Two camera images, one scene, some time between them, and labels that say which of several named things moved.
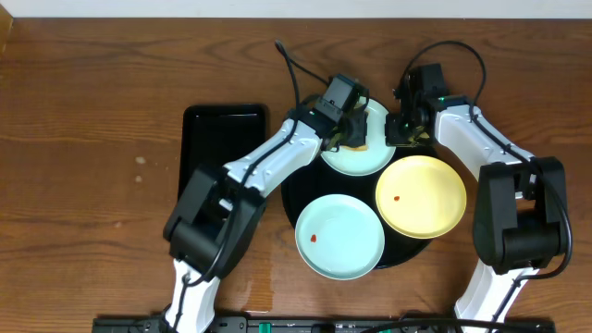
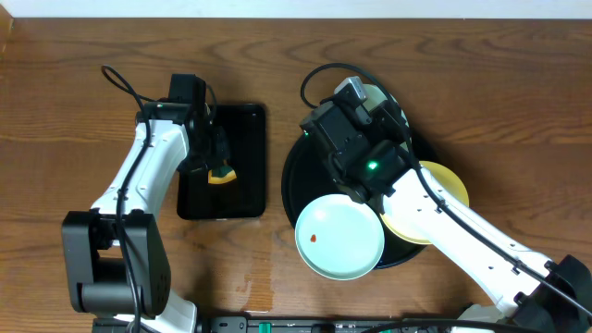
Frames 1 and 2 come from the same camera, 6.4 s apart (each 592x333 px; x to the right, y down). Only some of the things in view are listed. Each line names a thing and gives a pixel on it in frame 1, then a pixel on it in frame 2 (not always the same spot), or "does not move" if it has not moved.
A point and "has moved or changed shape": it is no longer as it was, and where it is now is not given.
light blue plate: (339, 237) does not move
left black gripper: (356, 128) to (215, 151)
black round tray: (319, 179) does not move
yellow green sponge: (362, 148) has moved or changed shape
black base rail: (318, 325) does not move
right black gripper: (393, 138) to (388, 117)
